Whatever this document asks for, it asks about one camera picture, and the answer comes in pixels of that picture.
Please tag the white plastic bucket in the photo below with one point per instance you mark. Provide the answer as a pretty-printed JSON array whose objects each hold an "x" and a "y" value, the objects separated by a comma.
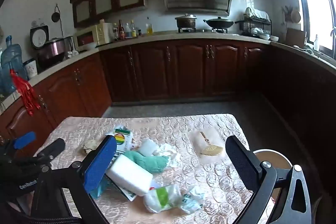
[{"x": 273, "y": 158}]

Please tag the maroon rice cooker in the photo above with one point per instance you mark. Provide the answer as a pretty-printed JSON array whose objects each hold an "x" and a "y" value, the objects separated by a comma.
[{"x": 51, "y": 50}]

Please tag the black wok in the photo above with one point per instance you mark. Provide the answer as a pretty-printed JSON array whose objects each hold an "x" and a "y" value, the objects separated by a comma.
[{"x": 218, "y": 22}]

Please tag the small white foam block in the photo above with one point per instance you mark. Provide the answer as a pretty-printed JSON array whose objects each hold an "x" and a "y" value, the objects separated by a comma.
[{"x": 148, "y": 147}]

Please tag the crumpled beige paper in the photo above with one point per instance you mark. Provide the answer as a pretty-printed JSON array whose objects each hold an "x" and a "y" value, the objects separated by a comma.
[{"x": 89, "y": 146}]

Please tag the beige embossed tablecloth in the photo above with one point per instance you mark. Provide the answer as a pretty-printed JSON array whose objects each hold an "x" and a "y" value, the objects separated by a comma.
[{"x": 170, "y": 129}]

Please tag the cream microwave oven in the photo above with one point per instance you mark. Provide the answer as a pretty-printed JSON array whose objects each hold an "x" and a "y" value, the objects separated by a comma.
[{"x": 89, "y": 36}]

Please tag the wooden cutting board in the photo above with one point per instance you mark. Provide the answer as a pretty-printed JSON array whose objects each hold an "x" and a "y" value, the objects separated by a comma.
[{"x": 295, "y": 37}]

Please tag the green white paper carton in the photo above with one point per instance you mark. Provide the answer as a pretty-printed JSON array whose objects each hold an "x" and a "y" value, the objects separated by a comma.
[{"x": 122, "y": 138}]

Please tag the yellow oil bottle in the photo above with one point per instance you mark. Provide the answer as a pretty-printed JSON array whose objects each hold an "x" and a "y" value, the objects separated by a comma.
[{"x": 149, "y": 27}]

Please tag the clear green-printed plastic wrapper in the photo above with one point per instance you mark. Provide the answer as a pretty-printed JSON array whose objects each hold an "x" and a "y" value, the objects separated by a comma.
[{"x": 193, "y": 200}]

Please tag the green knitted cloth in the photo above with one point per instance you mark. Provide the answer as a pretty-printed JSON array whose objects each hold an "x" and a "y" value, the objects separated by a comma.
[{"x": 149, "y": 161}]

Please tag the golden fan-shaped ornament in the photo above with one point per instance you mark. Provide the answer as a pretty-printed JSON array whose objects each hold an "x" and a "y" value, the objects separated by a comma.
[{"x": 211, "y": 151}]

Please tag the dark seasoning bottle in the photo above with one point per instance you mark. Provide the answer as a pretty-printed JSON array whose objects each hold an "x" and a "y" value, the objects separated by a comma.
[{"x": 115, "y": 31}]

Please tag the white bowl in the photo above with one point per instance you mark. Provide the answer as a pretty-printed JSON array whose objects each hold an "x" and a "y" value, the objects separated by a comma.
[{"x": 273, "y": 38}]

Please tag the green white plastic bag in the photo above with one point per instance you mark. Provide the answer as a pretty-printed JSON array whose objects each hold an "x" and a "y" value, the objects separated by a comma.
[{"x": 161, "y": 196}]

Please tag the black dish rack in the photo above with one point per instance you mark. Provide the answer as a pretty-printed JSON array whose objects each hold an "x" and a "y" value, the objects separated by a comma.
[{"x": 253, "y": 24}]

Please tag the white plastic bottle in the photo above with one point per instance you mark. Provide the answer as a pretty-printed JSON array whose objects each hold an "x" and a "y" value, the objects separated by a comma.
[{"x": 316, "y": 43}]

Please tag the clear glass bottle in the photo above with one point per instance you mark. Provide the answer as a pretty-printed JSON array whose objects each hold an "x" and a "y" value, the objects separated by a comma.
[{"x": 128, "y": 31}]

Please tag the white printed cup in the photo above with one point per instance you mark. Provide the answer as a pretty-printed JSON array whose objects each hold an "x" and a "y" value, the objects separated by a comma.
[{"x": 31, "y": 69}]

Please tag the dark red sauce bottle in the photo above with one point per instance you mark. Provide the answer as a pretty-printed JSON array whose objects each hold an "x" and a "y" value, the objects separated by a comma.
[{"x": 121, "y": 29}]

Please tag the crumpled white tissue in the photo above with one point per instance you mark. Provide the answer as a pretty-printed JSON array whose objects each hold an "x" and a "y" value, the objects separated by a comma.
[{"x": 168, "y": 151}]

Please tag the red tassel decoration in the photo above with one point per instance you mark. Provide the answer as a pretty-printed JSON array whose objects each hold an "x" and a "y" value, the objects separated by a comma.
[{"x": 26, "y": 94}]

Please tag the stainless steel kettle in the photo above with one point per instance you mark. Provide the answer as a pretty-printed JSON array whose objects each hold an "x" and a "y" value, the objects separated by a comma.
[{"x": 68, "y": 43}]

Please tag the yellow-capped bottle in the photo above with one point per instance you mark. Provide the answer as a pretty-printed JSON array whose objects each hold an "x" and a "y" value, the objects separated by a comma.
[{"x": 133, "y": 29}]

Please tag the kitchen window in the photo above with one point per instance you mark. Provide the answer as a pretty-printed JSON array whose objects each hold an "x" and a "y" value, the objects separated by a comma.
[{"x": 317, "y": 3}]

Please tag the brown wooden base cabinets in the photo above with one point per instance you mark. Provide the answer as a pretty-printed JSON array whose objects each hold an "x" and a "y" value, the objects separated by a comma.
[{"x": 168, "y": 71}]

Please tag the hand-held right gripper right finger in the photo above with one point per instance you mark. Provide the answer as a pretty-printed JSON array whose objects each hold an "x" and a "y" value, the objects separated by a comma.
[{"x": 241, "y": 163}]

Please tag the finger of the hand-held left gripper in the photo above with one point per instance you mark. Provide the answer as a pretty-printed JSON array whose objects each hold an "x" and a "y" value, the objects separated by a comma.
[
  {"x": 25, "y": 138},
  {"x": 52, "y": 148}
]

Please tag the dark cooking pot with lid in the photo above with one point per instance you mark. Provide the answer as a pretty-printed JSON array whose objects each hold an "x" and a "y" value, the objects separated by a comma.
[{"x": 185, "y": 21}]

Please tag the large white foam block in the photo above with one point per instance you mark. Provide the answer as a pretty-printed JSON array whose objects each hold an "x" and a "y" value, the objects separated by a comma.
[{"x": 130, "y": 174}]

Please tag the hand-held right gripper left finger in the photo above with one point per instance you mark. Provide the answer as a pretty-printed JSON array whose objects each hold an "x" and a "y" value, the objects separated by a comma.
[{"x": 99, "y": 163}]

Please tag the blue water jug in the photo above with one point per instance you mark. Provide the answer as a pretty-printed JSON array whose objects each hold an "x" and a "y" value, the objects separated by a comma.
[{"x": 10, "y": 66}]

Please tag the round white dial appliance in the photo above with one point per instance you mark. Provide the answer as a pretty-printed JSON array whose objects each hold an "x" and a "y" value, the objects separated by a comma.
[{"x": 39, "y": 35}]

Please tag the gas stove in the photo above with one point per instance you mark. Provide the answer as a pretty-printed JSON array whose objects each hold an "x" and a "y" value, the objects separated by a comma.
[{"x": 202, "y": 30}]

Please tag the beige tissue pack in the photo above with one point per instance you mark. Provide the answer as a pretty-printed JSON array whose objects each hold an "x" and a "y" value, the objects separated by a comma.
[{"x": 207, "y": 140}]

